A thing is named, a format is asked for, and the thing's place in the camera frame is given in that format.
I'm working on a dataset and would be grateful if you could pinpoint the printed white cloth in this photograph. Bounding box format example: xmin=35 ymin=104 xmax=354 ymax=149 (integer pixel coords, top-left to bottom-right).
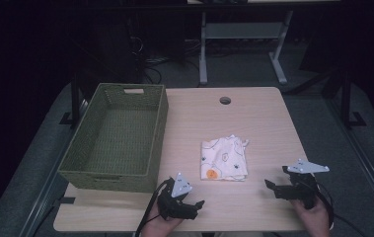
xmin=200 ymin=133 xmax=250 ymax=183

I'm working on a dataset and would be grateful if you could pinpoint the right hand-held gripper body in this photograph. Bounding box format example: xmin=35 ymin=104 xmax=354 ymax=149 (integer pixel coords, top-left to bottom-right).
xmin=281 ymin=158 xmax=331 ymax=210

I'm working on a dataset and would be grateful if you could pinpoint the black metal stand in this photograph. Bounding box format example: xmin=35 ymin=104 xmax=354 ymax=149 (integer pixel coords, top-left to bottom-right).
xmin=337 ymin=67 xmax=367 ymax=130
xmin=59 ymin=73 xmax=88 ymax=128

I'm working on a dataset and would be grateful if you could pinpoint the black tape strip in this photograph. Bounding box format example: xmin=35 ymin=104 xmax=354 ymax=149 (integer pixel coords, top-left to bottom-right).
xmin=54 ymin=197 xmax=76 ymax=207

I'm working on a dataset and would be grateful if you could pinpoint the person's left hand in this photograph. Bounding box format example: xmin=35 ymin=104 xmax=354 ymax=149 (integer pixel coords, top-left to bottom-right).
xmin=140 ymin=200 xmax=185 ymax=237

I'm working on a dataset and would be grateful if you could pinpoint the green woven basket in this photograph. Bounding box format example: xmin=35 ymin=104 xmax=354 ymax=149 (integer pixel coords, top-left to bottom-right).
xmin=57 ymin=82 xmax=170 ymax=195

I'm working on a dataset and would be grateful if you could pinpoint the person's right hand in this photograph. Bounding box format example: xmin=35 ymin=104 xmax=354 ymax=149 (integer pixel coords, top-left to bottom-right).
xmin=290 ymin=197 xmax=332 ymax=237

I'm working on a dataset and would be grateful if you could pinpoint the bundle of floor cables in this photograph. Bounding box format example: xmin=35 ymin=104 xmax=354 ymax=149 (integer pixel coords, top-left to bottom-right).
xmin=126 ymin=34 xmax=202 ymax=85

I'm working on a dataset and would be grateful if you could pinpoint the white metal frame desk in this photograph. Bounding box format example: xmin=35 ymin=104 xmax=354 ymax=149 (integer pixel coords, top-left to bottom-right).
xmin=187 ymin=0 xmax=340 ymax=87

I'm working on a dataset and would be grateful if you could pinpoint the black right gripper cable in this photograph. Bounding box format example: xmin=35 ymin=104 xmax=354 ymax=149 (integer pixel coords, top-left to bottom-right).
xmin=315 ymin=182 xmax=370 ymax=237

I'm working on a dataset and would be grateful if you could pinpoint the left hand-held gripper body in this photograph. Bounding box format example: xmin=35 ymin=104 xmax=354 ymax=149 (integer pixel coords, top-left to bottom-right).
xmin=156 ymin=172 xmax=193 ymax=221

